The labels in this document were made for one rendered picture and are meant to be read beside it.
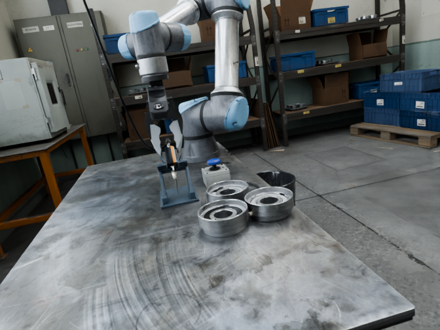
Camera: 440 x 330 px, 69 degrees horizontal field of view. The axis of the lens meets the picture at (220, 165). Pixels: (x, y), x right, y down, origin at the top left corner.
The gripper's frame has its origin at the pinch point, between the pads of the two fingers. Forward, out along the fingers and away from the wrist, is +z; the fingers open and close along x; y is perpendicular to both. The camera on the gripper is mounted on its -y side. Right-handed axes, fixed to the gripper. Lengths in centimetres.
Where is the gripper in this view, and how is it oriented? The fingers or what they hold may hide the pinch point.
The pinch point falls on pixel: (169, 150)
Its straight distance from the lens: 88.7
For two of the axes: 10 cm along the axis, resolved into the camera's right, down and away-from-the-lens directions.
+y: -1.9, -2.4, 9.5
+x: -9.7, 1.9, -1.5
